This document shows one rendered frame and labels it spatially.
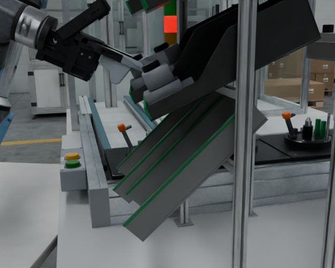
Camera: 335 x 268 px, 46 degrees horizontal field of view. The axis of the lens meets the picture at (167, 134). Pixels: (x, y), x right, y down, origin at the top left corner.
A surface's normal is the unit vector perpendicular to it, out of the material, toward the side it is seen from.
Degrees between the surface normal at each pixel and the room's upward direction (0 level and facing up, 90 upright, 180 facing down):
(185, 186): 90
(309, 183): 90
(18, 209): 0
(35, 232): 0
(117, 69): 86
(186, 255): 0
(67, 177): 90
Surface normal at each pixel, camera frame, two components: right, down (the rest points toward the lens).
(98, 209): 0.24, 0.25
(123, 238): -0.02, -0.97
